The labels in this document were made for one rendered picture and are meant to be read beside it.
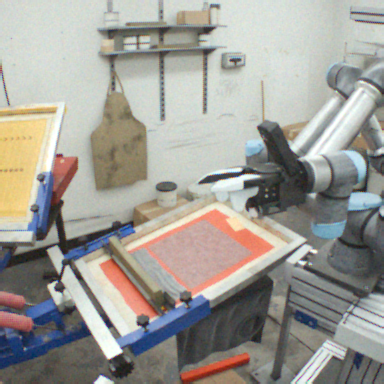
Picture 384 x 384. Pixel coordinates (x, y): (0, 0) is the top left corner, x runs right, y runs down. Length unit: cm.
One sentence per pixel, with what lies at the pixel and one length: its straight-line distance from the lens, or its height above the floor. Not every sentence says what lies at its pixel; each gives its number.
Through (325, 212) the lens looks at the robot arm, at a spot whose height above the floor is 157.
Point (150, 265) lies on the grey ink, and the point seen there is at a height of 105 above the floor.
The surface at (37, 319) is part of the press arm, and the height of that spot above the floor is 104.
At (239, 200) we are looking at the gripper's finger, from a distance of 66.
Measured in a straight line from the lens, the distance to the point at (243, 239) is 160.
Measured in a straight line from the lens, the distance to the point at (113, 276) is 154.
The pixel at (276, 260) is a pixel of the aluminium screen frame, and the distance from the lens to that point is 144.
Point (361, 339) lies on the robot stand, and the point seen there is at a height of 115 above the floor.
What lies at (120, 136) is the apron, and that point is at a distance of 340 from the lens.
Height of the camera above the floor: 194
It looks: 25 degrees down
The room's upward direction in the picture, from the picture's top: straight up
